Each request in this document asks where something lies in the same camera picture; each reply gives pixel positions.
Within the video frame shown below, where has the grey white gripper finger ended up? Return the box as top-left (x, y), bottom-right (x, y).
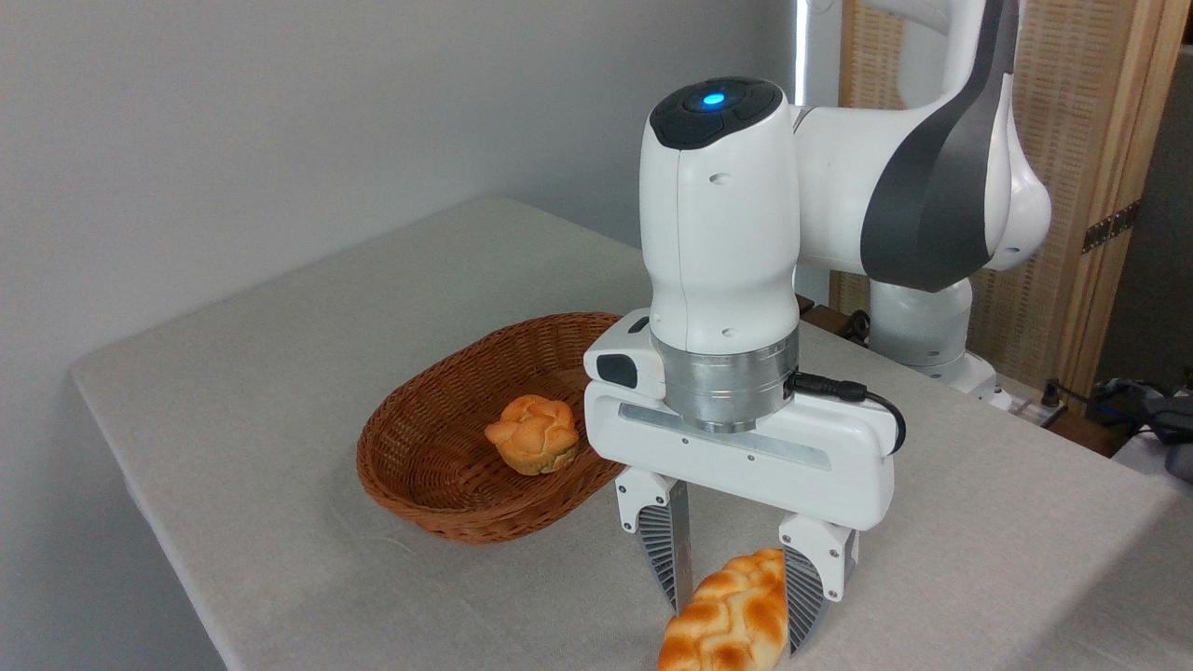
top-left (615, 466), bottom-right (692, 616)
top-left (778, 513), bottom-right (858, 658)

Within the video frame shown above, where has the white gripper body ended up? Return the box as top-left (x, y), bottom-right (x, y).
top-left (584, 384), bottom-right (897, 532)

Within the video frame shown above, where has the braided bread loaf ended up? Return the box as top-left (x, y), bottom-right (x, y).
top-left (657, 548), bottom-right (791, 671)

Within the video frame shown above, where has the round bread bun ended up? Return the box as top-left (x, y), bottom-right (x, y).
top-left (484, 394), bottom-right (581, 476)

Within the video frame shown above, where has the brown wicker basket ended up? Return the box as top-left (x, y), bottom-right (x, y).
top-left (356, 311), bottom-right (630, 545)

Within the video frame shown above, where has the brown wooden block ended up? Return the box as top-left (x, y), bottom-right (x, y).
top-left (802, 305), bottom-right (855, 340)

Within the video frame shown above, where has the grey bundle of cloth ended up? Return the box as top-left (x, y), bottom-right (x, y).
top-left (1086, 377), bottom-right (1193, 486)

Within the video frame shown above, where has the grey tablecloth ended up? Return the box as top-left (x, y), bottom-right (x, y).
top-left (70, 196), bottom-right (1193, 671)

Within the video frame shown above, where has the metal screen hinge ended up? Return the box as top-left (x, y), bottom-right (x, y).
top-left (1081, 200), bottom-right (1140, 254)

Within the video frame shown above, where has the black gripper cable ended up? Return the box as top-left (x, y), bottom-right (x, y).
top-left (783, 371), bottom-right (907, 456)

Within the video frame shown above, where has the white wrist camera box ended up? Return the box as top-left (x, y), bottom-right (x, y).
top-left (584, 308), bottom-right (667, 404)

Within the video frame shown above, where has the black power cable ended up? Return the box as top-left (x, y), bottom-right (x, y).
top-left (1042, 377), bottom-right (1193, 439)

